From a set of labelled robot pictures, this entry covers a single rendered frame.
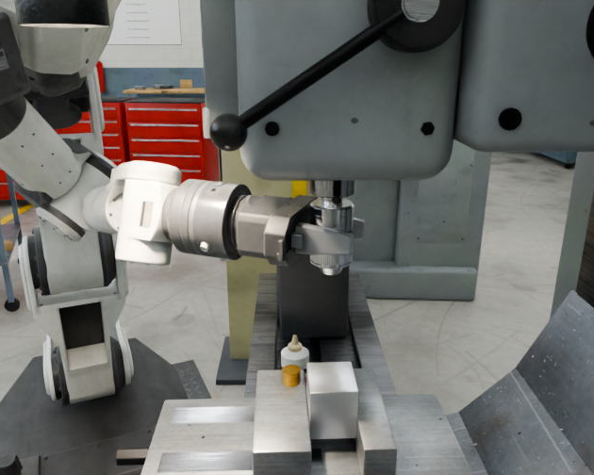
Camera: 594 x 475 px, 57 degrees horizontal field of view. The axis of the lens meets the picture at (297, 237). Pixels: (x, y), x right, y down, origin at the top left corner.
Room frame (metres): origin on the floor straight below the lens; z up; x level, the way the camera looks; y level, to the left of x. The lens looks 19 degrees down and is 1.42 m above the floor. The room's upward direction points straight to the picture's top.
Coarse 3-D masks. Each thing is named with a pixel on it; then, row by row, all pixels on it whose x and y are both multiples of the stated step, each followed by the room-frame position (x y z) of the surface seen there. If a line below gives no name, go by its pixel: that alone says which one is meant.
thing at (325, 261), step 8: (312, 216) 0.55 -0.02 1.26; (352, 216) 0.55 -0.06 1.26; (320, 224) 0.54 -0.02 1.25; (328, 224) 0.54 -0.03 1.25; (336, 224) 0.54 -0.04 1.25; (344, 224) 0.54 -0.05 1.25; (352, 224) 0.55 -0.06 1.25; (352, 232) 0.55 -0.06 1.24; (312, 256) 0.55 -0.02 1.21; (320, 256) 0.54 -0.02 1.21; (328, 256) 0.54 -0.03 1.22; (336, 256) 0.54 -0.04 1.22; (344, 256) 0.54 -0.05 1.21; (352, 256) 0.55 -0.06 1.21; (320, 264) 0.54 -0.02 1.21; (328, 264) 0.54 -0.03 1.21; (336, 264) 0.54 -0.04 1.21; (344, 264) 0.54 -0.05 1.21
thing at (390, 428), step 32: (160, 416) 0.55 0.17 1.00; (192, 416) 0.55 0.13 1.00; (224, 416) 0.55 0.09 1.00; (384, 416) 0.50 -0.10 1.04; (416, 416) 0.55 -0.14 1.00; (160, 448) 0.50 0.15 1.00; (192, 448) 0.50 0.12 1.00; (224, 448) 0.50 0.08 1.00; (320, 448) 0.50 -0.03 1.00; (352, 448) 0.50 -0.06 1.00; (384, 448) 0.45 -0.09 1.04; (416, 448) 0.50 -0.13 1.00; (448, 448) 0.50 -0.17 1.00
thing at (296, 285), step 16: (304, 256) 0.87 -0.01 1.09; (288, 272) 0.86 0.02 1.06; (304, 272) 0.87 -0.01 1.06; (320, 272) 0.87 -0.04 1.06; (288, 288) 0.86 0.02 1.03; (304, 288) 0.87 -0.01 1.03; (320, 288) 0.87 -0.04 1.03; (336, 288) 0.87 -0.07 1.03; (288, 304) 0.86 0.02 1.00; (304, 304) 0.87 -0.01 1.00; (320, 304) 0.87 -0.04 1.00; (336, 304) 0.87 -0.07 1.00; (288, 320) 0.86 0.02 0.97; (304, 320) 0.87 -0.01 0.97; (320, 320) 0.87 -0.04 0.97; (336, 320) 0.87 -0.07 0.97; (288, 336) 0.86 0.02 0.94; (304, 336) 0.87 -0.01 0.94; (320, 336) 0.87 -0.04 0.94
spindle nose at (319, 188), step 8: (312, 184) 0.55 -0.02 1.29; (320, 184) 0.54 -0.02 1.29; (328, 184) 0.54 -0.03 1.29; (344, 184) 0.54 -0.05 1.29; (352, 184) 0.54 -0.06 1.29; (312, 192) 0.55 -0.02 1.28; (320, 192) 0.54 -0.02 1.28; (328, 192) 0.54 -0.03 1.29; (344, 192) 0.54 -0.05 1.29; (352, 192) 0.54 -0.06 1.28
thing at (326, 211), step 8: (320, 200) 0.57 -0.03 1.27; (344, 200) 0.57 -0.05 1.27; (312, 208) 0.55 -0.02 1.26; (320, 208) 0.54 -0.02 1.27; (328, 208) 0.54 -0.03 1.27; (336, 208) 0.54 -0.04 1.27; (344, 208) 0.54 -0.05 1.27; (352, 208) 0.55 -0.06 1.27; (320, 216) 0.54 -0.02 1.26; (328, 216) 0.54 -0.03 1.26; (336, 216) 0.54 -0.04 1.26; (344, 216) 0.54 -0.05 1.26
